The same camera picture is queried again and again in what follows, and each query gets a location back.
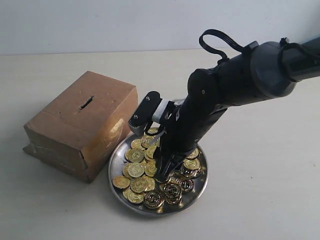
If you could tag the gold coin left middle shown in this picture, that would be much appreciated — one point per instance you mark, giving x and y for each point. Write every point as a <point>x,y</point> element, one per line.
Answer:
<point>136,170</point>

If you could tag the gold coin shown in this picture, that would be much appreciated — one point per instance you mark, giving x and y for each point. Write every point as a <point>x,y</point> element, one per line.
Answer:
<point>136,170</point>
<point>172,191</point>
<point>153,199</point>
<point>191,164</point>
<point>121,182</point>

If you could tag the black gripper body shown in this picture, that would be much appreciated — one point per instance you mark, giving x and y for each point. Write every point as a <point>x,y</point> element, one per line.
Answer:
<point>184,125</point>

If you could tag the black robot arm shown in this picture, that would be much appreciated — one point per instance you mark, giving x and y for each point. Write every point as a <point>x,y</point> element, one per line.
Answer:
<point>271,70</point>

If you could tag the gold coin right side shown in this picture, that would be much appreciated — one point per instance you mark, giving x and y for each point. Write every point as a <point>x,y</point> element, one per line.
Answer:
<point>191,164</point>

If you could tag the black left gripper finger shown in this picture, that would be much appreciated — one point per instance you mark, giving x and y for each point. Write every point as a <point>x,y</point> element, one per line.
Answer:
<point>162,159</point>

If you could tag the cardboard box with slot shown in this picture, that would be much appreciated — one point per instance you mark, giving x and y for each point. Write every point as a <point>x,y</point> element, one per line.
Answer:
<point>77,132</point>

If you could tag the gold coin bottom front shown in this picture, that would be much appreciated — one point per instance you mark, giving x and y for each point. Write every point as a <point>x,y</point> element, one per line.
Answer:
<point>153,199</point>

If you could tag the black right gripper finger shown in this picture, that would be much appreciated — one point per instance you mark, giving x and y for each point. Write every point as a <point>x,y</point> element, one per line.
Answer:
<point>172,161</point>

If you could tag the round silver metal plate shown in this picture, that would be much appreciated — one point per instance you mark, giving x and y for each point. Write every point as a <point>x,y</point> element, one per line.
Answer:
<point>115,166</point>

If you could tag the gold coin far left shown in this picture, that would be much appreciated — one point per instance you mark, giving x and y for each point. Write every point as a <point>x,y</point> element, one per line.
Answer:
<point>121,182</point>

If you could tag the gold coin lower right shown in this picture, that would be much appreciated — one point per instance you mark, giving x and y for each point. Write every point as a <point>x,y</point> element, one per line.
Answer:
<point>172,191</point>

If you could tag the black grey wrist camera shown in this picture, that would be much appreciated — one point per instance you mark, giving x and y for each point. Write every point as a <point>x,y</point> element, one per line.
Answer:
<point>142,116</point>

